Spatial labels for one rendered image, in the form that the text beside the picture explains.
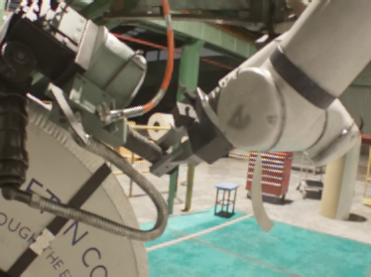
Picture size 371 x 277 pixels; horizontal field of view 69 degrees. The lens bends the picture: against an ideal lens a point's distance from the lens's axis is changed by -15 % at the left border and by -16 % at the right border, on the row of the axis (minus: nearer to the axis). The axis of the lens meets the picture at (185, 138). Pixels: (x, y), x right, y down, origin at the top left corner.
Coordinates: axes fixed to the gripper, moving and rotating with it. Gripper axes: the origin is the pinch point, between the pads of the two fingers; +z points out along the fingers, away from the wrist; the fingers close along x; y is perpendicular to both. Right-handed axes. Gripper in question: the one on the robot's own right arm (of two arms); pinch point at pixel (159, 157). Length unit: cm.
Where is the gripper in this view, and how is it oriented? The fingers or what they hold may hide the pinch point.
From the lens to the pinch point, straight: 59.7
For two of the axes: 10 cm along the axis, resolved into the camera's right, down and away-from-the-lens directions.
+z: -7.5, 5.6, 3.5
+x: 2.1, 7.0, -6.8
